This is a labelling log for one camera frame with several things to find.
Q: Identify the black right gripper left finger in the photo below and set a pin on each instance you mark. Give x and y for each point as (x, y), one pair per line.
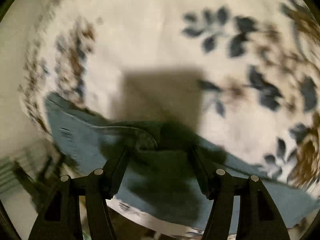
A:
(59, 217)

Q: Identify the blue denim pants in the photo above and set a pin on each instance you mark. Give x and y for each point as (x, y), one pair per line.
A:
(162, 126)

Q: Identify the white floral bed sheet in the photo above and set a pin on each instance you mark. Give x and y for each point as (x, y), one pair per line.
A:
(242, 74)

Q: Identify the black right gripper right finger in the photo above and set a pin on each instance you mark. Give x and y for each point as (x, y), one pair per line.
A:
(259, 217)

